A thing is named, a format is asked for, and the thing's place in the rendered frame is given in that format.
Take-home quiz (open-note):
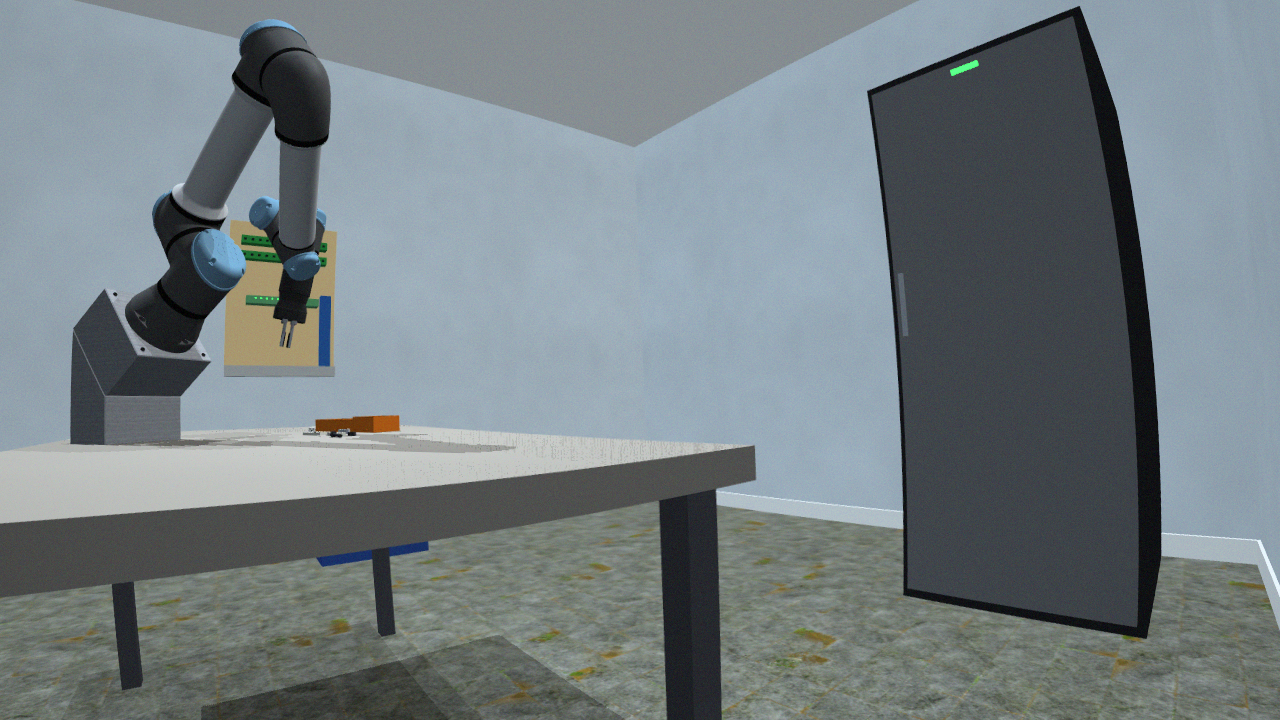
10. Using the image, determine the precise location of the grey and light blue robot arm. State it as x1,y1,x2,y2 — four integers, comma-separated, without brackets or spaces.
125,19,332,354

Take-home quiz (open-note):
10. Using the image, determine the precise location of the orange rack of labelled bins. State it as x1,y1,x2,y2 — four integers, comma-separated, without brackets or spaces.
315,415,401,433

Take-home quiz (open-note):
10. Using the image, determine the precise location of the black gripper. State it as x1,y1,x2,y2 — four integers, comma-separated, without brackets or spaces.
273,268,314,348

